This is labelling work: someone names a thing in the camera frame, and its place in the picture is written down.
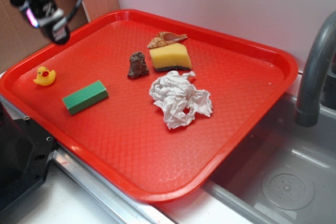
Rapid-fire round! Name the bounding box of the yellow rubber duck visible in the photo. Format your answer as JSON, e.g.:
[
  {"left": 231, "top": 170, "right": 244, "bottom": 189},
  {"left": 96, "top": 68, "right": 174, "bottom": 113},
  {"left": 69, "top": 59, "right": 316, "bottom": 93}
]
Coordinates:
[{"left": 33, "top": 66, "right": 56, "bottom": 86}]

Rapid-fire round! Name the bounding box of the green rectangular block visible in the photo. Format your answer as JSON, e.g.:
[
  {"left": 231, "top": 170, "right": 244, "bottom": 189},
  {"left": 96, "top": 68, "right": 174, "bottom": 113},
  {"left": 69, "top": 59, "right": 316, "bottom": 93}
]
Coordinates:
[{"left": 62, "top": 81, "right": 109, "bottom": 115}]

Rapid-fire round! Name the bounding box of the brown rock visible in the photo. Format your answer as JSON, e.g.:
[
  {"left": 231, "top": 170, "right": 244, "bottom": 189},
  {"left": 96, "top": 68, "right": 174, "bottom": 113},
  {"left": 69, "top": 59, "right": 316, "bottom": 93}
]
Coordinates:
[{"left": 128, "top": 51, "right": 149, "bottom": 79}]

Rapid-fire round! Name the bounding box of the spiral seashell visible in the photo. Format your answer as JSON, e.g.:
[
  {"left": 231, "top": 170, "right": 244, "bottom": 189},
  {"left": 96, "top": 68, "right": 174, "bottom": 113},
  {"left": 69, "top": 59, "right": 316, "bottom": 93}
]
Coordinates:
[{"left": 147, "top": 31, "right": 188, "bottom": 49}]

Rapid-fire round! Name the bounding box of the yellow sponge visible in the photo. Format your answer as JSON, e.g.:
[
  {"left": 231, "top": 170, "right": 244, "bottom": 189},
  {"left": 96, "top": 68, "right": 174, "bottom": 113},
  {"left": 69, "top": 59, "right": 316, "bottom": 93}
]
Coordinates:
[{"left": 149, "top": 43, "right": 192, "bottom": 71}]

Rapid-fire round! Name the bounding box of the red plastic tray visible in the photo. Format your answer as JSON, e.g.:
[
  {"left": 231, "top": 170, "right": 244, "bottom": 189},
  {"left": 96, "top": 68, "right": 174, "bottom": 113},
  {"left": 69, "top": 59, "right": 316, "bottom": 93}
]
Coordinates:
[{"left": 1, "top": 10, "right": 298, "bottom": 202}]

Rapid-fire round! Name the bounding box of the crumpled white paper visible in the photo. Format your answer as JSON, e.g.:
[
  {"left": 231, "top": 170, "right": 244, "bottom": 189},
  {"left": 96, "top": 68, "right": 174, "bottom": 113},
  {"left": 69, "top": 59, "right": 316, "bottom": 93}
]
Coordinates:
[{"left": 149, "top": 70, "right": 213, "bottom": 130}]

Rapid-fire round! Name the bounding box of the grey faucet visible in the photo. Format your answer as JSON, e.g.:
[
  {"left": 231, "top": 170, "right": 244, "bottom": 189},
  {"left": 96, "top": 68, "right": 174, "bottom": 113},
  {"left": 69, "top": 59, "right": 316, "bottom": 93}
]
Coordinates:
[{"left": 295, "top": 12, "right": 335, "bottom": 127}]

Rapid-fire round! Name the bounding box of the grey sink basin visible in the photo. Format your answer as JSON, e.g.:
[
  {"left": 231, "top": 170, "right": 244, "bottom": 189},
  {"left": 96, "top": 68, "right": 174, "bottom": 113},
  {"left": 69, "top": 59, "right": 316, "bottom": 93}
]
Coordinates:
[{"left": 203, "top": 94, "right": 335, "bottom": 223}]

